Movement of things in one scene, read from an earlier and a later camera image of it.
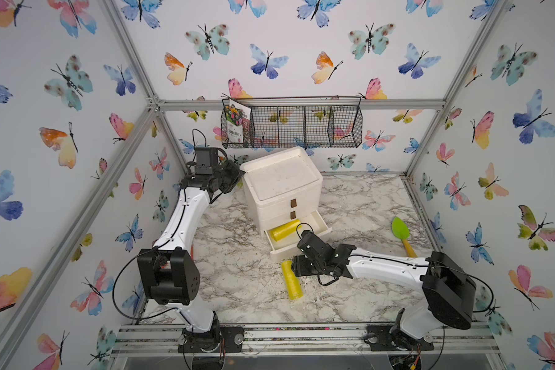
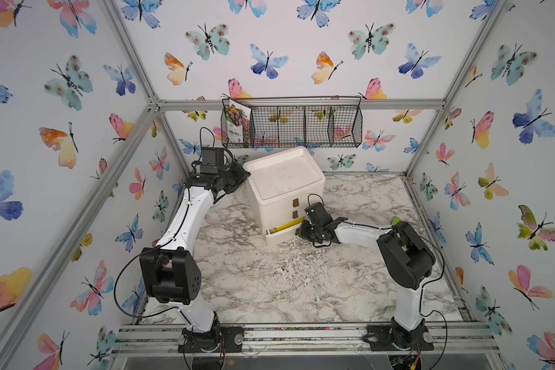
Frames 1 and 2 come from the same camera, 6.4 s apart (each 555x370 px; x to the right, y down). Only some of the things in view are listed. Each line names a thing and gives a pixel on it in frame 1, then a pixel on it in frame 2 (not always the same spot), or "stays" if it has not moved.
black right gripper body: x=303 y=267 to x=310 y=231
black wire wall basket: x=303 y=122 stays
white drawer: x=267 y=216 stays
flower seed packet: x=235 y=115 stays
